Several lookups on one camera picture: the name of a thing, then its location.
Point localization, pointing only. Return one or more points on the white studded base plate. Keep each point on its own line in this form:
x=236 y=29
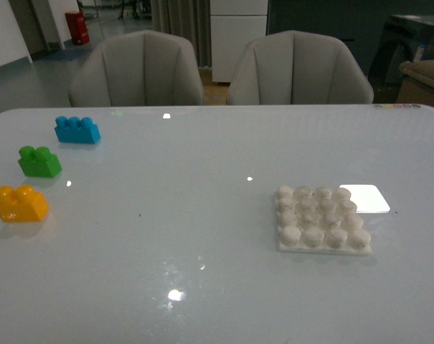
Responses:
x=320 y=220

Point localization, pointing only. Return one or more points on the yellow toy block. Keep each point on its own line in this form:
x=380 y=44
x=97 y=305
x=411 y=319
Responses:
x=22 y=204

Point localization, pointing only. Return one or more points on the blue toy block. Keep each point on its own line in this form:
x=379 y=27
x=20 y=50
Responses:
x=75 y=130

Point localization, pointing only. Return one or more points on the green toy block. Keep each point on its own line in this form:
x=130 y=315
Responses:
x=39 y=162

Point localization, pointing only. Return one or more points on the left grey armchair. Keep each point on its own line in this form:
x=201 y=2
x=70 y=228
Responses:
x=144 y=68

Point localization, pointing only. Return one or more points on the grey armchair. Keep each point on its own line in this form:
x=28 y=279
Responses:
x=298 y=68
x=144 y=68

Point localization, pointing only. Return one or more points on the right grey armchair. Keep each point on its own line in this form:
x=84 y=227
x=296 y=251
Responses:
x=298 y=68

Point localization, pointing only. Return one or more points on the white drawer cabinet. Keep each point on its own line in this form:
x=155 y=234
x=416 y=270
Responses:
x=233 y=24

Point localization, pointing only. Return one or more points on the beige curtain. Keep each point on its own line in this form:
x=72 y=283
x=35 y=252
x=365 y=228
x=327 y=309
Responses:
x=189 y=19

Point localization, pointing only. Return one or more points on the red fire extinguisher box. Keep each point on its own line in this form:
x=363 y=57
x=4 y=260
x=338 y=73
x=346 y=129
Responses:
x=77 y=27

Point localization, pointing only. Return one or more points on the dark grey counter cabinet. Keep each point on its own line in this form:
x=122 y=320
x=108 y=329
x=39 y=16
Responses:
x=358 y=23

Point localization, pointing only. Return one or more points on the tan cushioned seat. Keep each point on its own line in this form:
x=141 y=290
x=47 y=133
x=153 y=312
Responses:
x=418 y=83

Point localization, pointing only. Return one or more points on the dark appliance with label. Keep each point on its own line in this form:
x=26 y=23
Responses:
x=405 y=38

